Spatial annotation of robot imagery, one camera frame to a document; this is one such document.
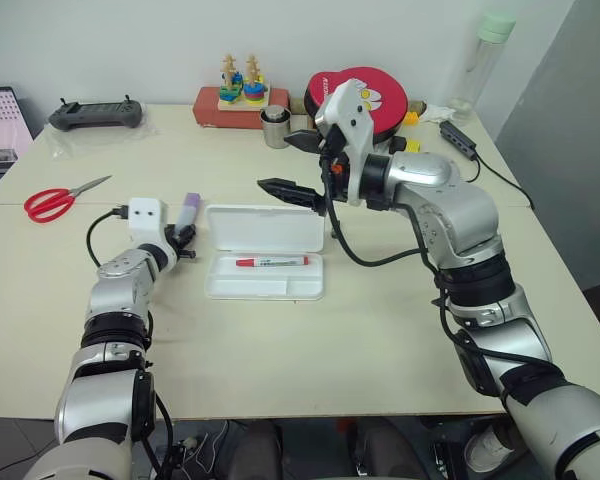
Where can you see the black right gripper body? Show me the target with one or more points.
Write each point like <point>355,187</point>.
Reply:
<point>338,187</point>

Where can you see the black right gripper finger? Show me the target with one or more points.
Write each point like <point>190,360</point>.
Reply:
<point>302,141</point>
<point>290,190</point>

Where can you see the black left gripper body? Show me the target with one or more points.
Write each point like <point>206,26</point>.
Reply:
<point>174,241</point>

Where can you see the marker with purple cap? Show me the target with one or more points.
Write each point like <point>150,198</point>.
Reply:
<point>190,205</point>

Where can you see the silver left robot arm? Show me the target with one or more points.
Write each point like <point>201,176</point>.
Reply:
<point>111,300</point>

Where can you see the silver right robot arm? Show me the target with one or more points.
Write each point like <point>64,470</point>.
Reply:
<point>460,220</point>

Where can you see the white plastic pencil case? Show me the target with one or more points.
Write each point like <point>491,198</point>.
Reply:
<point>265,225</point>

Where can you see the red marker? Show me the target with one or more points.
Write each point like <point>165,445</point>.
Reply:
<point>272,261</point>

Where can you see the red round zip case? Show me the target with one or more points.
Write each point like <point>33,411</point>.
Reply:
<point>385,90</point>

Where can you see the small wooden block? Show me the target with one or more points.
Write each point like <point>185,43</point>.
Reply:
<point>300,117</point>

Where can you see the round metal cup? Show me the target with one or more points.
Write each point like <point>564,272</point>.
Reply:
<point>275,132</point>

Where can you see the small black block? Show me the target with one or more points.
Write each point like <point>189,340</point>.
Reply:
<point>397,144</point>

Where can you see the colourful wooden stacking toy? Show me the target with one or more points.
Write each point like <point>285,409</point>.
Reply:
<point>242,95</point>

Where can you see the small yellow block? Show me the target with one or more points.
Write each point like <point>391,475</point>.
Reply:
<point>411,118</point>
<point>413,146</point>

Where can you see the red-brown rectangular box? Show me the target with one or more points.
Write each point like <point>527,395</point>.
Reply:
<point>207,107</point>

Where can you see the crumpled white cloth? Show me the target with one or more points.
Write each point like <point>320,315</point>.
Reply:
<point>437,112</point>

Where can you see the black usb hub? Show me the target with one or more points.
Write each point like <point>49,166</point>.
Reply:
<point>457,136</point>

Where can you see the clear plastic bag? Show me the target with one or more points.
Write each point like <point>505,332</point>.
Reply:
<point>80,142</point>

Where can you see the black handheld controller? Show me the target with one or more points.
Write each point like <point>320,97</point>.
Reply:
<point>97,114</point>

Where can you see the clear bottle with green lid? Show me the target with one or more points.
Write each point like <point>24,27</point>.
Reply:
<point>482,65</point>

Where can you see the white shoe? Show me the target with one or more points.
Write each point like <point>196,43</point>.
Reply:
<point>487,447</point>

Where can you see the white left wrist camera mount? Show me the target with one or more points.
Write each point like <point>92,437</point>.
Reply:
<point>147,220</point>

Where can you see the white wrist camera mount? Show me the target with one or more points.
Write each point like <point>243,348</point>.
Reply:
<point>147,220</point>
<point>352,115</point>

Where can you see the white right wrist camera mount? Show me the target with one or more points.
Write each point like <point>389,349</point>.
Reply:
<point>352,115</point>

